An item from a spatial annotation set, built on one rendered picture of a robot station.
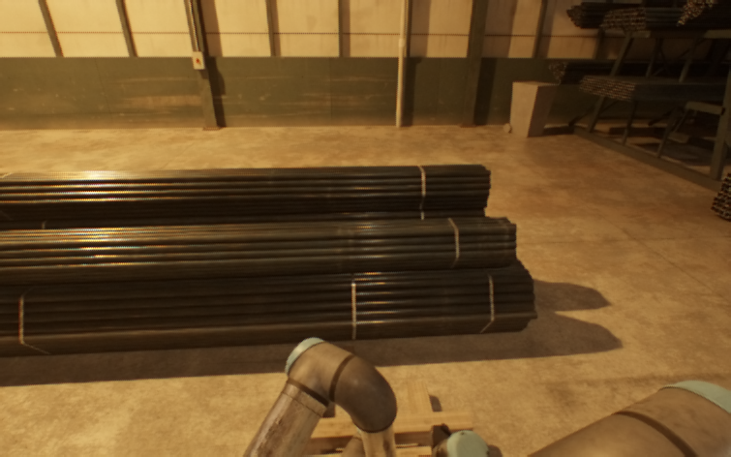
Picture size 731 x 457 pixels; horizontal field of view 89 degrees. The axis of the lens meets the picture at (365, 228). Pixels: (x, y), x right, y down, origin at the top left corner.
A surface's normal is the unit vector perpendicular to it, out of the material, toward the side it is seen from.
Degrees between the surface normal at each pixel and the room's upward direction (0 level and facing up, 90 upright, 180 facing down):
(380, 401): 58
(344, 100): 90
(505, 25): 90
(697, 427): 5
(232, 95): 90
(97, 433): 0
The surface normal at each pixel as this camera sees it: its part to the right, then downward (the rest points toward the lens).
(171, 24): 0.08, 0.45
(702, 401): -0.08, -0.96
